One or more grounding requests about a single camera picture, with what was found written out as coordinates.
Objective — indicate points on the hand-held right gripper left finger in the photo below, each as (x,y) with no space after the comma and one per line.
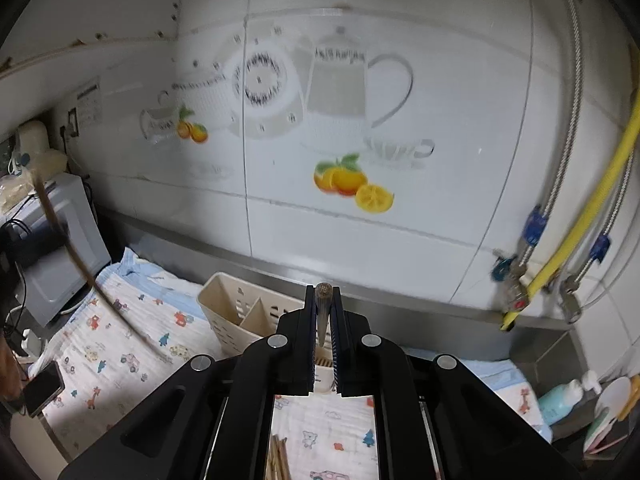
(312,360)

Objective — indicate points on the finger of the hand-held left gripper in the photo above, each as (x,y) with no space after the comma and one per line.
(35,242)

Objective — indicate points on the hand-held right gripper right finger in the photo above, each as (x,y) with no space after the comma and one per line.
(336,355)

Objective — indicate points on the brown wooden chopstick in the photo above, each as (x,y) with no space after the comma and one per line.
(75,255)
(274,460)
(322,305)

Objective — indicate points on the cream plastic utensil holder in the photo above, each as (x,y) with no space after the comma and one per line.
(235,310)

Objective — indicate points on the person's left forearm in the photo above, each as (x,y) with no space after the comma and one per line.
(9,375)

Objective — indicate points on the grey microwave oven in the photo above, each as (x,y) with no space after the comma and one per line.
(60,285)

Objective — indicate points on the cream kitchen appliance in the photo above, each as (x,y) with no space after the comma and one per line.
(37,152)

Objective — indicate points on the black smartphone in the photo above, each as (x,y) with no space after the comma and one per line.
(44,391)

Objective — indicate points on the printed cartoon blanket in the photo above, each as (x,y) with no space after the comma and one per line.
(125,340)

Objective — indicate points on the teal pump bottle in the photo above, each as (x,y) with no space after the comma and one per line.
(560,402)

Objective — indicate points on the metal angle valve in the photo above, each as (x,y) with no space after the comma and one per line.
(570,300)

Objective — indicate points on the wall power socket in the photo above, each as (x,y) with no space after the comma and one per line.
(73,122)

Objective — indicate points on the wall label sticker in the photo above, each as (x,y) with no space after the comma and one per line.
(90,102)

